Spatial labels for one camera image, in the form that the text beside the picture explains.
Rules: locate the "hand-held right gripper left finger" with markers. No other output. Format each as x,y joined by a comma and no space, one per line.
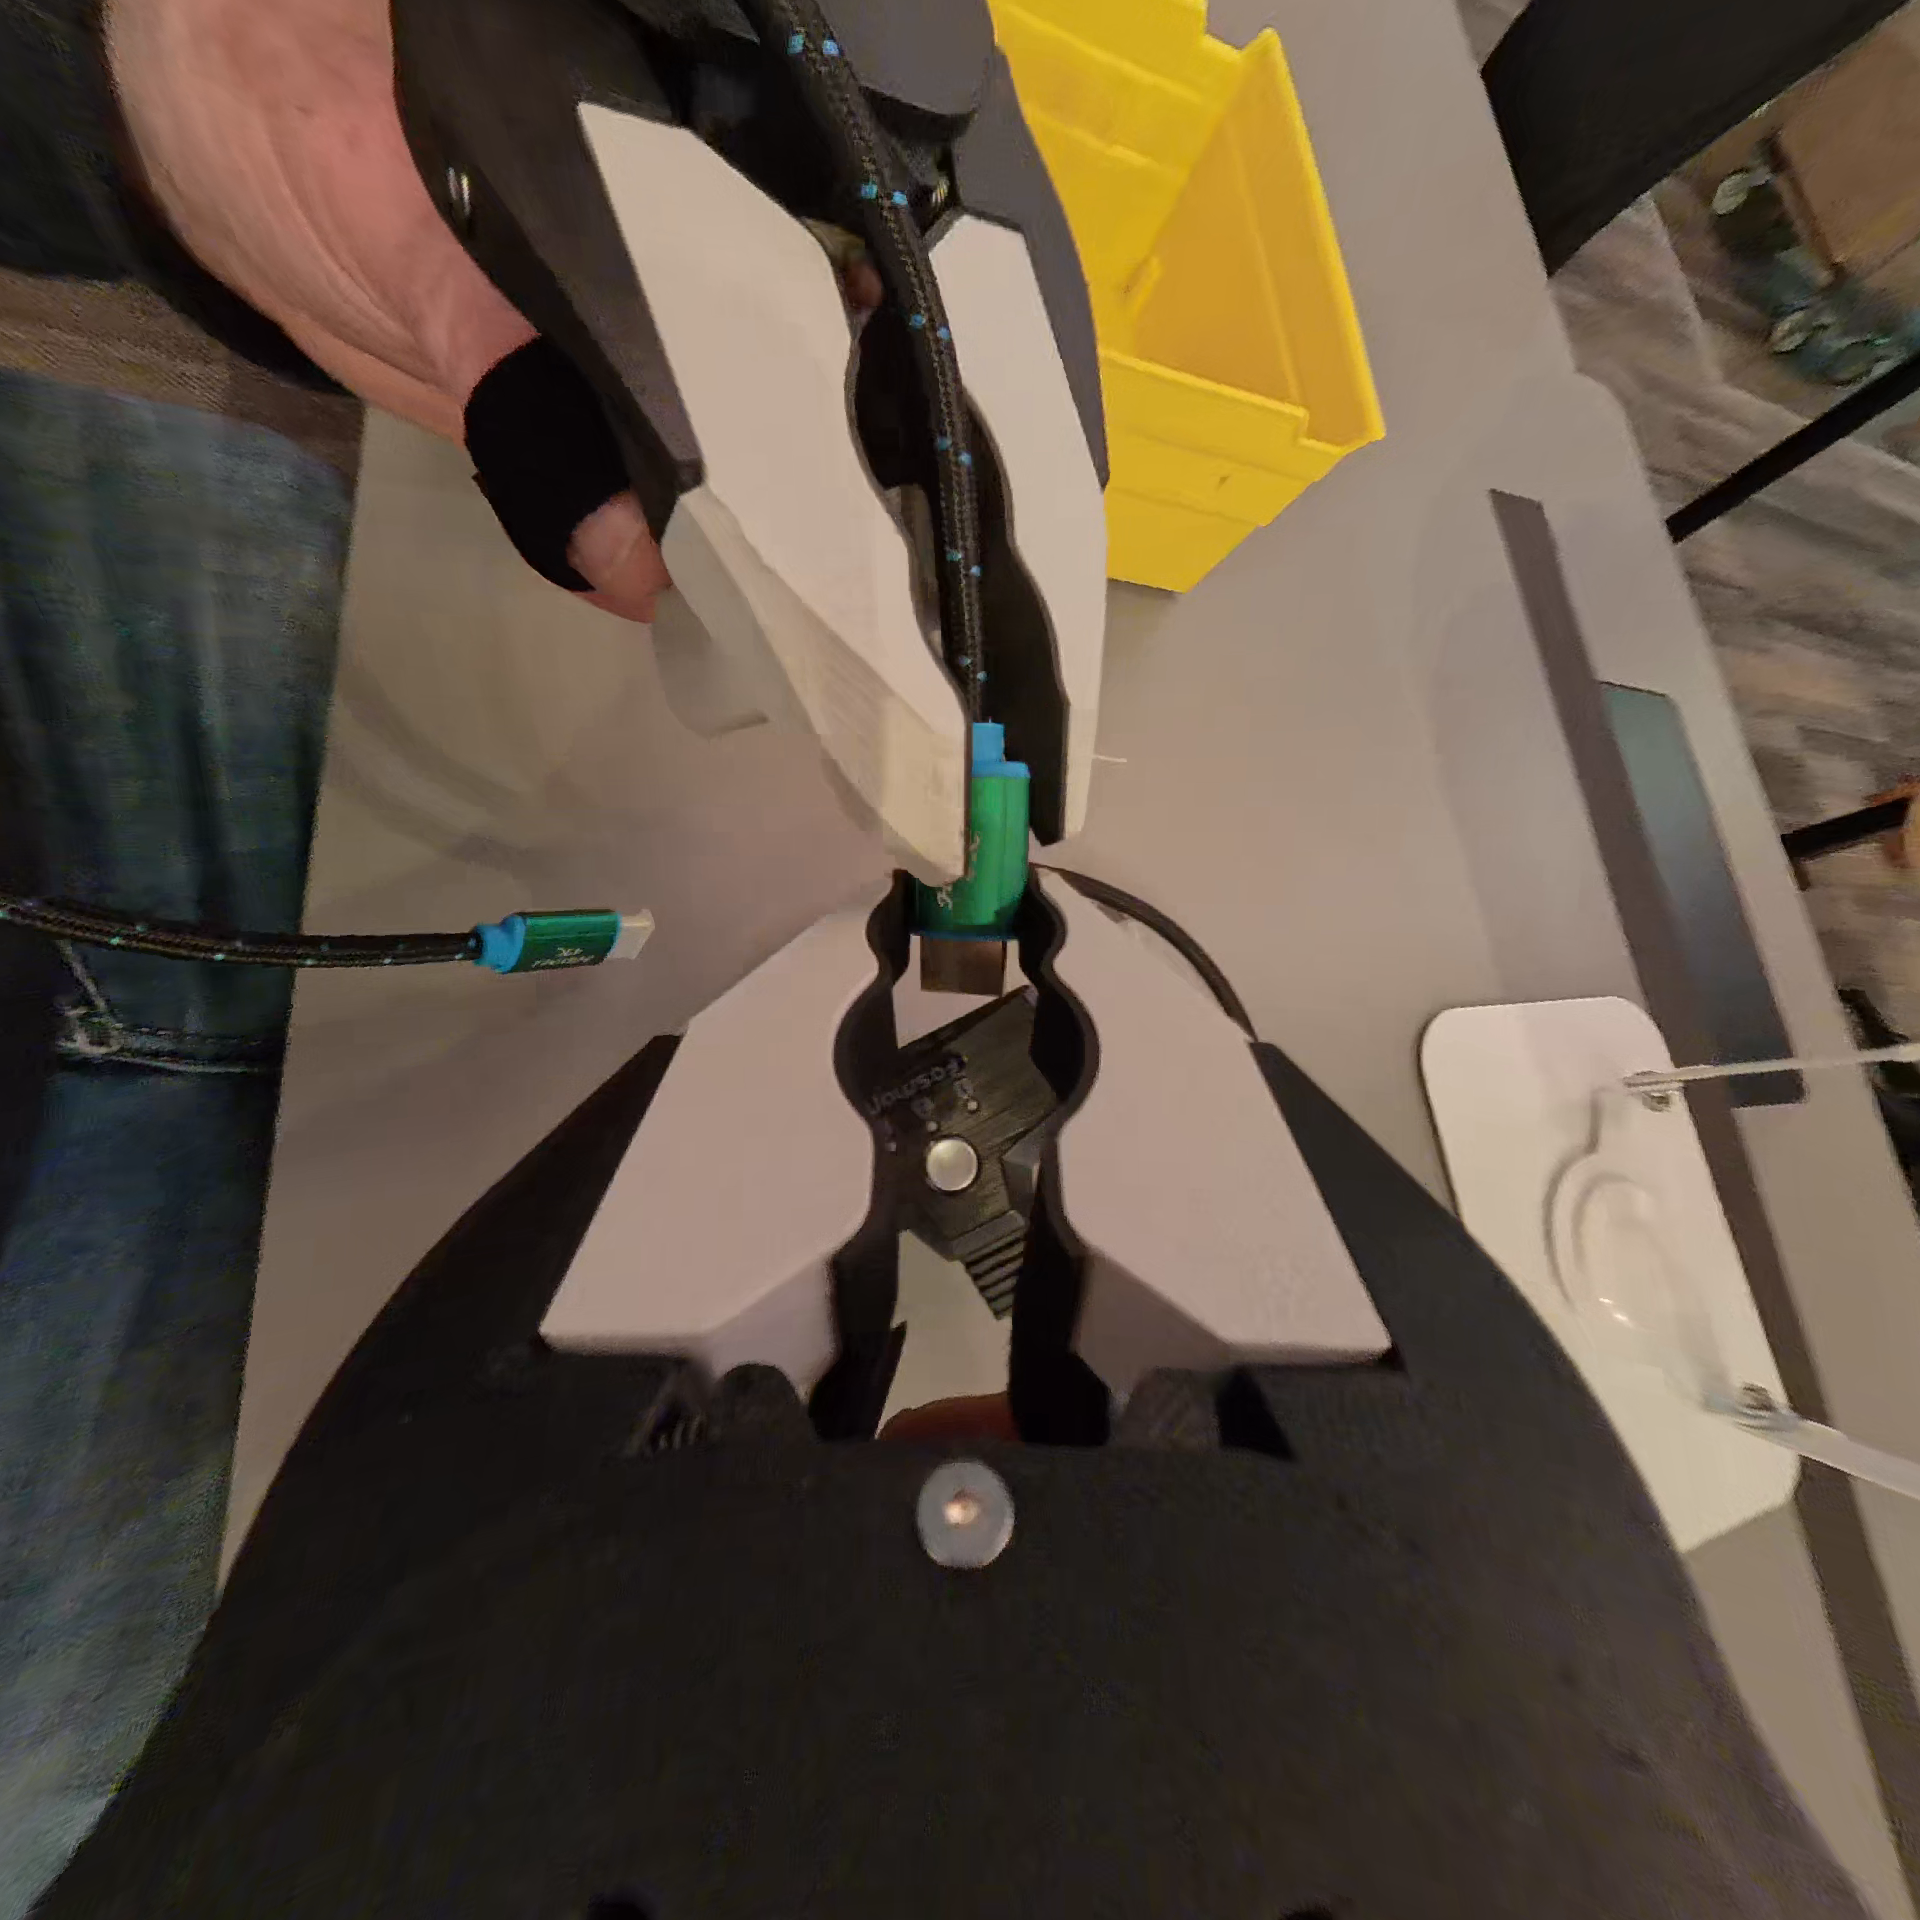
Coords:
705,1185

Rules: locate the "person's left forearm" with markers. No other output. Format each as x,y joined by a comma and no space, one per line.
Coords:
44,134

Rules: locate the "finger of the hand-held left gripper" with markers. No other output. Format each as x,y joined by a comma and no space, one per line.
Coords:
1036,420
751,420

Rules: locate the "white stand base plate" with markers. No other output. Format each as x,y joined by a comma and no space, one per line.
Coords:
1516,1201

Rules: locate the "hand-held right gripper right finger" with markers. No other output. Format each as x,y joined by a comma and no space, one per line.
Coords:
1214,1201

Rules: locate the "black office chair back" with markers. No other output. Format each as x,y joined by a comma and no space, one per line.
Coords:
1621,106

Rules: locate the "person's legs blue jeans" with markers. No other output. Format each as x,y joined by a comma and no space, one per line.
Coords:
150,1349

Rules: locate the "yellow plastic bin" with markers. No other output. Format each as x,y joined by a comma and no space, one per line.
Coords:
1201,494

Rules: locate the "person's left hand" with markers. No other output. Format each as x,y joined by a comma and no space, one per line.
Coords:
285,180

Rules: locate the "black floor pole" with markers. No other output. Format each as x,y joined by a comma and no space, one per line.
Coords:
1770,467

